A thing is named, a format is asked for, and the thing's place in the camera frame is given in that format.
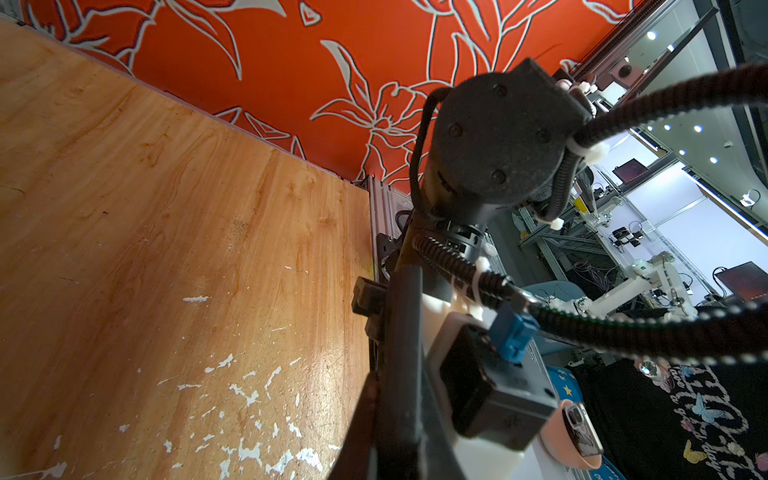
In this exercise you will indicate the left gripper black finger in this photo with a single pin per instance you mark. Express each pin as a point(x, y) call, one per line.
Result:
point(397, 430)

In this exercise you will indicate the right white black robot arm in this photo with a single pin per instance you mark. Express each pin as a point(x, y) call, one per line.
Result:
point(496, 142)

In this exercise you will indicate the pink bowl with phone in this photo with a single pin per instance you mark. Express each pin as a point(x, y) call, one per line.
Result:
point(571, 439)

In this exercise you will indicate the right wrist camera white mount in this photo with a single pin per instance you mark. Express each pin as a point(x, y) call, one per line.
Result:
point(491, 385)

